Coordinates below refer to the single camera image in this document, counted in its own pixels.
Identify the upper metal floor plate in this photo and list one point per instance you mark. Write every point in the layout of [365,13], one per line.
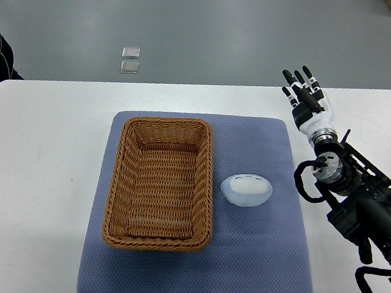
[131,52]

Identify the brown wicker basket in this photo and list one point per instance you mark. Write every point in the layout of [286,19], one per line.
[161,192]

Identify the lower metal floor plate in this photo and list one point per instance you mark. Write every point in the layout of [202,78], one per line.
[129,67]

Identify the blue fabric mat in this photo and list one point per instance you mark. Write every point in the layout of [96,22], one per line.
[259,249]

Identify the metal floor plate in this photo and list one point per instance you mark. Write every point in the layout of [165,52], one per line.
[129,67]
[131,52]

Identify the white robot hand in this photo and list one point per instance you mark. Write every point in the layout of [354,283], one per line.
[312,113]

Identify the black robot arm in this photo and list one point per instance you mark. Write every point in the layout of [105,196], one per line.
[358,193]

